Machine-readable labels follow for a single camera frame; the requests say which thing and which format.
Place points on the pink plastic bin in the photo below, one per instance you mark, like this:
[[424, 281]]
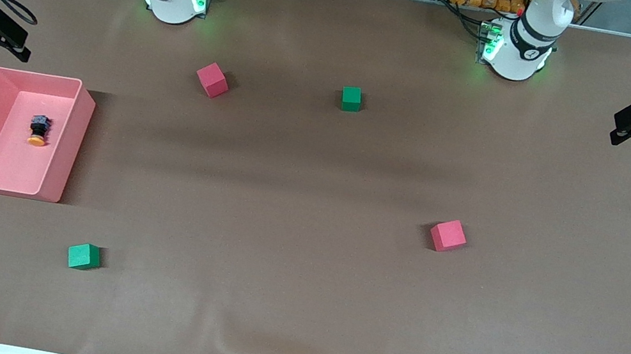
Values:
[[21, 151]]

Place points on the green foam cube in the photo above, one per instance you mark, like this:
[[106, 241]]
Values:
[[82, 257], [350, 99]]

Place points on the orange push button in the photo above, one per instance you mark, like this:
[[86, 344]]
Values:
[[38, 131]]

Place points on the brown table mat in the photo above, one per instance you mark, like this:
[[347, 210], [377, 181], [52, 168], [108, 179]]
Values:
[[294, 296]]

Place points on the pink foam cube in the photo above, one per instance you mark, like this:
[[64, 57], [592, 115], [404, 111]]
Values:
[[212, 80], [448, 236]]

